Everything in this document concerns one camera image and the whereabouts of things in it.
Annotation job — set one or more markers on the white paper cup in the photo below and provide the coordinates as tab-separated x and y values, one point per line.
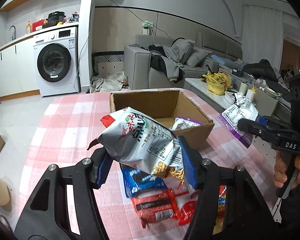
251	94
243	88

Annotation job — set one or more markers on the orange chips packet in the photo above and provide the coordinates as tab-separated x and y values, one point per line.
221	200

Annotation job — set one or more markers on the small purple snack packet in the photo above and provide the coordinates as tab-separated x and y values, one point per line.
183	123

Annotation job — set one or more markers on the white washing machine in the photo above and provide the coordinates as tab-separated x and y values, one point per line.
55	62

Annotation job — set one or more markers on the red box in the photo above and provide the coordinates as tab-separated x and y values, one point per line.
37	26

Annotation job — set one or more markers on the black garment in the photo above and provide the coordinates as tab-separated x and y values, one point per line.
156	48

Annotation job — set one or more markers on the white curtain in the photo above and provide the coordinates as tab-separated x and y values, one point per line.
262	35

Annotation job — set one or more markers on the blue cookie packet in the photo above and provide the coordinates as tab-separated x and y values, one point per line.
140	180

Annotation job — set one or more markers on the brown door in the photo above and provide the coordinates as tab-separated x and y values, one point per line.
290	55

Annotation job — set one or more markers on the pink checked tablecloth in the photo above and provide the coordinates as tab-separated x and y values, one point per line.
70	130

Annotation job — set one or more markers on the yellow plastic bag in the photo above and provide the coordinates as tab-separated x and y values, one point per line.
218	82

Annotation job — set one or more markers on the red cookie packet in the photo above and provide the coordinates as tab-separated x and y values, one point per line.
152	205

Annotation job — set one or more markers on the large grey pillow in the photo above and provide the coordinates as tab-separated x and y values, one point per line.
181	48

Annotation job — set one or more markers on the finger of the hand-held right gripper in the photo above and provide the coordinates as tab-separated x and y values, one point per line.
250	127
263	120

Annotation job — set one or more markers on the dark foil bag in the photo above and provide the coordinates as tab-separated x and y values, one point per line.
74	17

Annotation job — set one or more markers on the grey coffee table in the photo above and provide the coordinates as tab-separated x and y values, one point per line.
197	85

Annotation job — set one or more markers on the grey sofa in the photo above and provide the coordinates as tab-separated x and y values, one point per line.
137	67

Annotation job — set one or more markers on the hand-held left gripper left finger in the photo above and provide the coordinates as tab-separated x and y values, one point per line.
103	170

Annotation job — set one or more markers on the glass bowl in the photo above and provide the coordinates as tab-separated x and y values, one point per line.
272	93

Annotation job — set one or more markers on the beige floor cloth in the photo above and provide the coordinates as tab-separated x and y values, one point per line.
110	80

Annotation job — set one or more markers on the black pressure cooker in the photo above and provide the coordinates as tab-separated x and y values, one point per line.
56	18

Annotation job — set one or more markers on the light blue cushion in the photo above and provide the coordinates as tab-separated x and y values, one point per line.
221	60

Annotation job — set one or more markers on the yellow soap bottle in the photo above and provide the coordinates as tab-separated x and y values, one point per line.
28	28

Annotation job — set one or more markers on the person's right hand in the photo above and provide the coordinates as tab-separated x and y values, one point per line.
280	170

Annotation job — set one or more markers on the black white patterned mat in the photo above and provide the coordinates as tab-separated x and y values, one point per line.
110	58

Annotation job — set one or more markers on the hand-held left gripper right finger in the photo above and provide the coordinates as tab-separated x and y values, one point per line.
188	165

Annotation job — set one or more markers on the person's right forearm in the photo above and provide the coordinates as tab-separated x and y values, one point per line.
297	205

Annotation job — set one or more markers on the black coat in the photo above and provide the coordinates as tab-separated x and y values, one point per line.
262	70

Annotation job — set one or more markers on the silver noodle-stick snack bag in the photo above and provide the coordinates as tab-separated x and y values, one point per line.
140	140

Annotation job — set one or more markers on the red white snack packet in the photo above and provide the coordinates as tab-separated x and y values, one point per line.
187	207

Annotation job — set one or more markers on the small grey pillow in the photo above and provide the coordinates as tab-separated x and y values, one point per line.
197	56

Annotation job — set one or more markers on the white purple snack packet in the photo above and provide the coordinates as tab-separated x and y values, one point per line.
237	116

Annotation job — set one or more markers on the crumpled white wrapper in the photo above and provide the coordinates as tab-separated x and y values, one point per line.
241	98

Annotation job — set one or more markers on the white wall socket charger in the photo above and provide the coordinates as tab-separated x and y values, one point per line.
146	30

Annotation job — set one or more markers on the white kitchen base cabinets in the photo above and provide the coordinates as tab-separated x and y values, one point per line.
10	67

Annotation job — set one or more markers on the curved kitchen faucet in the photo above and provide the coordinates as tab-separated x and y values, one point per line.
14	35

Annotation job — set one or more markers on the grey jacket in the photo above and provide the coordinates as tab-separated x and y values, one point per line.
170	65

